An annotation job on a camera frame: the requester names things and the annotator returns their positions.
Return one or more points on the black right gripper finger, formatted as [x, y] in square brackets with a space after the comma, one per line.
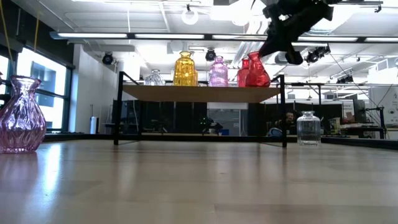
[276, 40]

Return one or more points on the red flared-neck vase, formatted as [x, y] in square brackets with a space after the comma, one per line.
[257, 76]

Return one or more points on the red tall ribbed bottle vase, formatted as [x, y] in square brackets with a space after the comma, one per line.
[242, 76]

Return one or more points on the purple ribbed bottle vase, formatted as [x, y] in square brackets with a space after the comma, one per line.
[218, 74]

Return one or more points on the yellow ribbed bottle vase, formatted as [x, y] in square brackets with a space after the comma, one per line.
[185, 71]

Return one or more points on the clear squat round vase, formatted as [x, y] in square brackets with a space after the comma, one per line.
[154, 79]

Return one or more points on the purple wavy flared vase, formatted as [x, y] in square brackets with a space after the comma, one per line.
[21, 124]

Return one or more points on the wooden shelf black metal legs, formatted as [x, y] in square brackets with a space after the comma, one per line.
[199, 93]

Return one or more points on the black spotlight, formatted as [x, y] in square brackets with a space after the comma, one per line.
[107, 58]
[317, 54]
[210, 55]

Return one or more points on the person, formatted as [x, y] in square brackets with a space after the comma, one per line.
[289, 118]

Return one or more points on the clear square glass jar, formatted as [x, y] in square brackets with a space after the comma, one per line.
[308, 129]

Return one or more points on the black device green light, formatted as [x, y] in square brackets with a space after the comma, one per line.
[211, 126]

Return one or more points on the long ceiling light bar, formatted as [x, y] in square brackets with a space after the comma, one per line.
[93, 35]

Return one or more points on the white cylinder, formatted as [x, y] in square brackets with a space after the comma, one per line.
[94, 124]

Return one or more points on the black aluminium rig frame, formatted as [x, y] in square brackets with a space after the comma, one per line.
[77, 137]

